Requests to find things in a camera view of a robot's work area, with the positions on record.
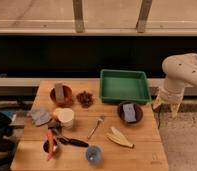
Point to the brown pine cone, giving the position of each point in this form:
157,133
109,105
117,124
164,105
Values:
85,99

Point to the yellow banana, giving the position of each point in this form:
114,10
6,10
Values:
119,138

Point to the grey rectangular block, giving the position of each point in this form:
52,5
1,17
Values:
59,92

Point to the green plastic tray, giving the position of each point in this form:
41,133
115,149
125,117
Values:
124,85

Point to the blue glass cup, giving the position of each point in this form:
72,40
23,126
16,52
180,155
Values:
93,154

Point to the metal fork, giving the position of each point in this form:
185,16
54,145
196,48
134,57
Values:
99,121

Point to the black object at left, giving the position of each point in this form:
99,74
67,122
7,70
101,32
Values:
6,145

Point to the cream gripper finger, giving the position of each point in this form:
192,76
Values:
158,101
175,109

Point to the white cup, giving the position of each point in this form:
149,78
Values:
65,116

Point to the blue sponge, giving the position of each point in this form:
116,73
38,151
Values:
129,113

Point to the orange carrot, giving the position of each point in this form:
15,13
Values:
51,144

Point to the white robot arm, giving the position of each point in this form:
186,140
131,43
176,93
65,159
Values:
180,71

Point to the orange-brown bowl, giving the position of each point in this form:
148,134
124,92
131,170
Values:
68,97

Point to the grey blue cloth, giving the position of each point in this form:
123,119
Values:
40,116

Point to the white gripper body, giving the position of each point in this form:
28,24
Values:
172,91

